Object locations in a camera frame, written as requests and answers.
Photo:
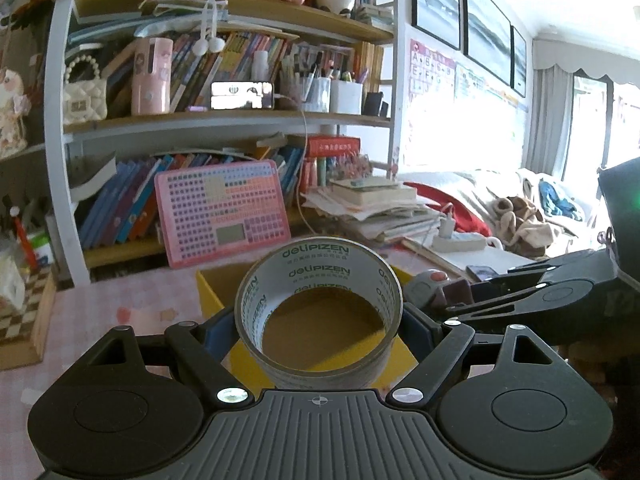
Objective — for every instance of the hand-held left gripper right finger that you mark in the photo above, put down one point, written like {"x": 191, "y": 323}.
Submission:
{"x": 414, "y": 332}

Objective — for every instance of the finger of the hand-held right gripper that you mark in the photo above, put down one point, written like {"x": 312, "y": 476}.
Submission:
{"x": 530, "y": 271}
{"x": 505, "y": 312}

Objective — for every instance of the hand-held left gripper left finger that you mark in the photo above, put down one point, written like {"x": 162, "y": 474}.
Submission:
{"x": 220, "y": 336}

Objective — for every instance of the yellow cardboard box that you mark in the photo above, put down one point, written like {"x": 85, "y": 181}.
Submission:
{"x": 212, "y": 287}

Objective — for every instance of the clear packing tape roll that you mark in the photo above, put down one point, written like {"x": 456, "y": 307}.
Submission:
{"x": 320, "y": 272}

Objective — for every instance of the beige plush toy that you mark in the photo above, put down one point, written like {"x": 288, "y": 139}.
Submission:
{"x": 525, "y": 227}

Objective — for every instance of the white power strip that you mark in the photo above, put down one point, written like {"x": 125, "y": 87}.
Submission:
{"x": 465, "y": 244}

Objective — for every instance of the blue cloth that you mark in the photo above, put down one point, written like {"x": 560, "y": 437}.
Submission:
{"x": 557, "y": 200}

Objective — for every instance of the red cloth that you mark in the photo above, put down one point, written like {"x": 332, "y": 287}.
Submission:
{"x": 467, "y": 217}

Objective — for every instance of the white sofa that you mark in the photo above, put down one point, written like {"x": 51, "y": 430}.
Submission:
{"x": 480, "y": 185}

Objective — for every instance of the pink checkered tablecloth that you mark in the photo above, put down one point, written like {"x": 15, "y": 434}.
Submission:
{"x": 100, "y": 305}

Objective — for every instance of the pink toy keyboard tablet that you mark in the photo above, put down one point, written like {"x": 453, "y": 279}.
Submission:
{"x": 220, "y": 210}

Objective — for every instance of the stack of books and papers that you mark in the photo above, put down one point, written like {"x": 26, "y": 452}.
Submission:
{"x": 375, "y": 200}

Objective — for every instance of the grey curtain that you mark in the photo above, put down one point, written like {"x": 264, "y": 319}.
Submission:
{"x": 550, "y": 110}

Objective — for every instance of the row of blue books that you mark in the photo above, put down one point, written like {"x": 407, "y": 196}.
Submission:
{"x": 120, "y": 200}

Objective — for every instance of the checkered wooden box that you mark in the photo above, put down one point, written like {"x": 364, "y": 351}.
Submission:
{"x": 22, "y": 320}

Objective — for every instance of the red book box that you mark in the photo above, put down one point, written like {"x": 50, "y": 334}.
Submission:
{"x": 332, "y": 146}

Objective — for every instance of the black framed picture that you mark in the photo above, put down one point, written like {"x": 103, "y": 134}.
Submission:
{"x": 519, "y": 62}
{"x": 487, "y": 30}
{"x": 435, "y": 0}

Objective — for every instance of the black box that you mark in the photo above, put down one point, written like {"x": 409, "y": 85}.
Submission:
{"x": 374, "y": 104}

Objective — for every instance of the smartphone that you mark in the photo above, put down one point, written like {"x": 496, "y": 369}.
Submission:
{"x": 240, "y": 96}

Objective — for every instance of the white bookshelf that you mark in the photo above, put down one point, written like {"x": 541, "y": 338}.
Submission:
{"x": 55, "y": 160}

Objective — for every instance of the white pen cup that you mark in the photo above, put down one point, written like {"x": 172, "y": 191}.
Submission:
{"x": 346, "y": 99}

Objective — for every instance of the clear pen holder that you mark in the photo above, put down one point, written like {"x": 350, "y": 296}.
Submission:
{"x": 316, "y": 97}

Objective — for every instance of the pink cylindrical holder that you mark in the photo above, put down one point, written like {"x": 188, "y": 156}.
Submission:
{"x": 150, "y": 80}

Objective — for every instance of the row of colourful books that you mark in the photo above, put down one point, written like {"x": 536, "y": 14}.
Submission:
{"x": 225, "y": 65}

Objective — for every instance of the white quilted pearl handbag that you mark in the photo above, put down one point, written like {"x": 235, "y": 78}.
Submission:
{"x": 85, "y": 100}

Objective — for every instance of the doll figure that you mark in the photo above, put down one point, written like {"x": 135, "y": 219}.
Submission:
{"x": 10, "y": 115}

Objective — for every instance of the pink alphabet wall poster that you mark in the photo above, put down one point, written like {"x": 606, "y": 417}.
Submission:
{"x": 430, "y": 67}

